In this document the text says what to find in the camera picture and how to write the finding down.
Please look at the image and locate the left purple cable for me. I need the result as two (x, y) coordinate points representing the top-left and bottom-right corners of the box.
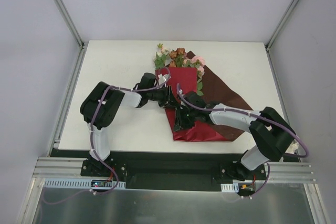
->
(41, 67), (173, 205)

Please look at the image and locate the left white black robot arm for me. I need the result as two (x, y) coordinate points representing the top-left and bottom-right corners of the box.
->
(80, 72), (179, 176)

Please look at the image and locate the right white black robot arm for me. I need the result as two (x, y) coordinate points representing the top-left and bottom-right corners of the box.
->
(175, 90), (296, 181)

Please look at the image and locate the orange brown rose stem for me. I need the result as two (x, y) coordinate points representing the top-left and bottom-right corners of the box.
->
(169, 48), (187, 68)

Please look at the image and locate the left white cable duct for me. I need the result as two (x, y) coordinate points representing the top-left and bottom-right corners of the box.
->
(44, 178), (126, 190)

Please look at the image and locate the left aluminium frame post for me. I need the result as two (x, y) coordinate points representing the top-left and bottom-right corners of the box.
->
(40, 0), (86, 49)

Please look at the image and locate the right aluminium frame post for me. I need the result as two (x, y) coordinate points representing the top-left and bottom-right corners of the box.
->
(265, 0), (317, 49)

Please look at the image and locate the aluminium front rail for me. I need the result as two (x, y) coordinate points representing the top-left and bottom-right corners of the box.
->
(33, 157), (317, 184)

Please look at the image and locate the right white cable duct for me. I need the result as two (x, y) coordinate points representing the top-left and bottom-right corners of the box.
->
(220, 183), (239, 193)

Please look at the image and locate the white cable duct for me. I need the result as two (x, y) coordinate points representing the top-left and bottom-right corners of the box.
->
(220, 183), (239, 193)
(44, 178), (126, 190)

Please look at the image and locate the dark red wrapping cloth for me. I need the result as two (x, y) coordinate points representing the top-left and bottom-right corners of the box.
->
(165, 51), (251, 142)

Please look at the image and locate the purple cable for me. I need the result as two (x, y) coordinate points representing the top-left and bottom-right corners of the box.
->
(41, 67), (173, 205)
(176, 83), (310, 204)

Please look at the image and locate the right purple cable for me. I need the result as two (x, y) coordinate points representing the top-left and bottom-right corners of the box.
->
(176, 83), (310, 204)

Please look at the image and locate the small pink rose stem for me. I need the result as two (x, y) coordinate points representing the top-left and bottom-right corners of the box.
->
(183, 56), (205, 96)

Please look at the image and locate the aluminium frame post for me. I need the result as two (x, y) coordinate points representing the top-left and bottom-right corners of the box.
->
(265, 0), (317, 49)
(40, 0), (86, 49)

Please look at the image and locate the white rose stem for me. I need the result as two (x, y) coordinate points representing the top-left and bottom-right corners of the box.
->
(154, 44), (171, 69)

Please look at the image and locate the cream printed ribbon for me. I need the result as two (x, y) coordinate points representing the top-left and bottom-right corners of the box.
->
(286, 142), (300, 154)

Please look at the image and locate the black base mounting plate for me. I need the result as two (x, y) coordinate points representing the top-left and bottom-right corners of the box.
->
(80, 150), (267, 190)

